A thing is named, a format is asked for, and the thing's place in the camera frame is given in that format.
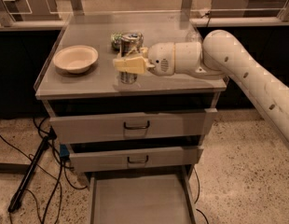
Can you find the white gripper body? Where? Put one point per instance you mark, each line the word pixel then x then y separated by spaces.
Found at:
pixel 160 59

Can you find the silver redbull can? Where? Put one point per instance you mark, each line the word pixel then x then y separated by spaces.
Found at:
pixel 130 43

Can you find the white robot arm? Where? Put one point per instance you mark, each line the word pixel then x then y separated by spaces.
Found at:
pixel 220 54

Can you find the green crushed can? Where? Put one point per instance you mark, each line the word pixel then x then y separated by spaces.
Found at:
pixel 116 40

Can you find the grey drawer cabinet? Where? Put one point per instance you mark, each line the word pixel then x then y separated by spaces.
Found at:
pixel 99 91

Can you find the grey top drawer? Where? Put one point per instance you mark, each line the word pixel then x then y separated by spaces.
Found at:
pixel 129 126

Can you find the grey drawer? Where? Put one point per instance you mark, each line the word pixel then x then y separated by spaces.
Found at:
pixel 135 158
pixel 141 196
pixel 129 126

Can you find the grey middle drawer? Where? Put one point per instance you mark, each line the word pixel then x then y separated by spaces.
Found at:
pixel 135 158

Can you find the grey bottom drawer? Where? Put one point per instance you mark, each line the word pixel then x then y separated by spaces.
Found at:
pixel 141 196

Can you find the clear plastic water bottle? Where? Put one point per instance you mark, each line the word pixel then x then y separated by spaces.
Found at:
pixel 194 36

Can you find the white paper bowl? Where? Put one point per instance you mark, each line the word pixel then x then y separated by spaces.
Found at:
pixel 75 59

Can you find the blue box behind cabinet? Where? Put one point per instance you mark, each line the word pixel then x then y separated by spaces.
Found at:
pixel 64 153

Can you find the black bar on floor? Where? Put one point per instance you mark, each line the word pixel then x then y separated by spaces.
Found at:
pixel 15 202

